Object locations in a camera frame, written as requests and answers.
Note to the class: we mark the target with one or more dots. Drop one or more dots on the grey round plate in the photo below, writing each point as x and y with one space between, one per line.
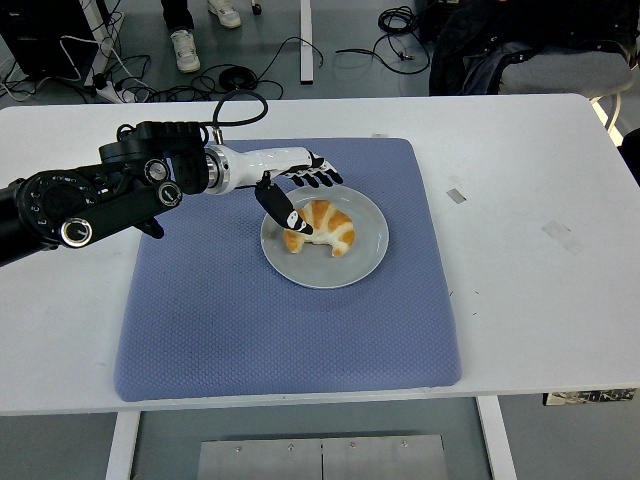
325 272

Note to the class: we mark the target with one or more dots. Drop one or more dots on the person's leg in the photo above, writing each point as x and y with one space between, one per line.
177 12

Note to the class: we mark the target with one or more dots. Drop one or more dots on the white table leg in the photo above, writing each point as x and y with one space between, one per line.
122 445
496 440

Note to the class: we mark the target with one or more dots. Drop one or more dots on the black object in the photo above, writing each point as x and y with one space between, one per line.
631 155

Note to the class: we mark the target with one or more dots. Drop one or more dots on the croissant bread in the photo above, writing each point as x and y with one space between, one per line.
335 225

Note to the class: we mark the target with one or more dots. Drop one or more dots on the white chair frame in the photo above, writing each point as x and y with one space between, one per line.
612 112

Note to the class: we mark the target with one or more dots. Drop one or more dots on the blue quilted mat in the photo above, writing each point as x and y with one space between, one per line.
200 300

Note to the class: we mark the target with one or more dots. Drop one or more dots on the dark jacket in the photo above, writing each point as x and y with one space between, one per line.
450 75

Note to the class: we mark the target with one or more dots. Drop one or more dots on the black round floor disc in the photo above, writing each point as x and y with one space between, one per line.
237 79

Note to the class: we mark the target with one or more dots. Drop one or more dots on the person's foot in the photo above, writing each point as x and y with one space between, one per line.
225 12
186 50

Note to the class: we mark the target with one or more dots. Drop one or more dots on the black caster wheel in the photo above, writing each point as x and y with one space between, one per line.
258 8

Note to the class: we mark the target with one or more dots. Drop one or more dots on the clear tape piece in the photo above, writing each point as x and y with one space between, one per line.
557 230

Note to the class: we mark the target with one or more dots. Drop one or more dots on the white stand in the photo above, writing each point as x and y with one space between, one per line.
97 30

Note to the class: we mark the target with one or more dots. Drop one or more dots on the black box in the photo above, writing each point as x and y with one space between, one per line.
35 35

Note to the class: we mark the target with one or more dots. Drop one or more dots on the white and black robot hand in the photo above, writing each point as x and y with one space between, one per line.
260 162

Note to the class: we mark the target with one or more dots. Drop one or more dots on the grey chair cushion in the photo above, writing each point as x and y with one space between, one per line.
565 70

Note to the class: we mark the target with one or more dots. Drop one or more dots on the grey tape piece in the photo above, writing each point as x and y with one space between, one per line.
456 196

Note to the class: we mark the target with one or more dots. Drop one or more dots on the white floor bar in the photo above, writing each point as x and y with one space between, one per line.
306 40

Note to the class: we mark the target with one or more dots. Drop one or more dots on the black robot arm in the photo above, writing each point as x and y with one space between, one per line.
115 210

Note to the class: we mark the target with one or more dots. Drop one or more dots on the black and white sticker label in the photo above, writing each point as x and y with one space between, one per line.
585 398

